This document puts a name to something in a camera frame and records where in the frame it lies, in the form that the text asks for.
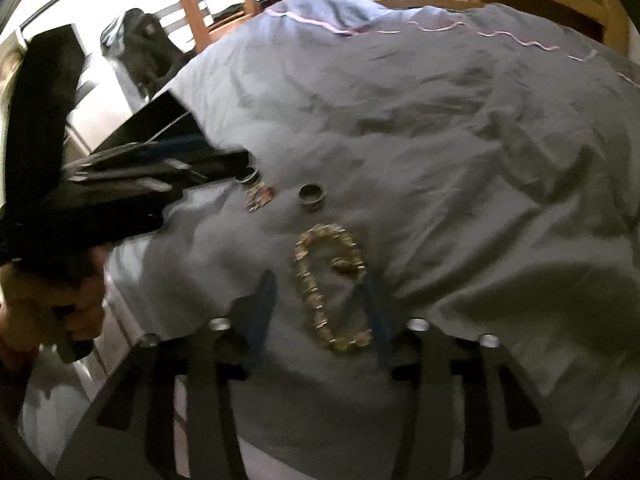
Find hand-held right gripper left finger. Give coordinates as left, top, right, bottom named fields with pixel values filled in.
left=55, top=269, right=279, bottom=480

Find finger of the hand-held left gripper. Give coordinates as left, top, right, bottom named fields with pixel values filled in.
left=65, top=137, right=209, bottom=171
left=69, top=148, right=251, bottom=194

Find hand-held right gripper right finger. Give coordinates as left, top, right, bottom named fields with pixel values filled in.
left=362, top=280, right=587, bottom=480

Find black rectangular box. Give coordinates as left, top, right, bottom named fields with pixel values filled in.
left=92, top=88, right=206, bottom=157

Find small silver charm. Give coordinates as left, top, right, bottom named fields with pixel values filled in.
left=244, top=182, right=276, bottom=214

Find gold and clear bead bracelet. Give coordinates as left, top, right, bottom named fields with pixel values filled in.
left=292, top=223, right=374, bottom=356

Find person's left hand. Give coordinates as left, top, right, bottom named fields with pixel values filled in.
left=0, top=249, right=109, bottom=361

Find white sliding wardrobe doors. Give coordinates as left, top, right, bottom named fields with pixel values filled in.
left=0, top=0, right=202, bottom=161

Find black office chair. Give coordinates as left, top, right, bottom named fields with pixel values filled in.
left=99, top=8, right=194, bottom=104

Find wooden ladder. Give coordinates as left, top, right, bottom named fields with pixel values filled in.
left=167, top=0, right=262, bottom=54

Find grey duvet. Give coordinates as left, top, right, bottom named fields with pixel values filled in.
left=107, top=0, right=640, bottom=480

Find white striped bed sheet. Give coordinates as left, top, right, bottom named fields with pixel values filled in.
left=20, top=182, right=416, bottom=480

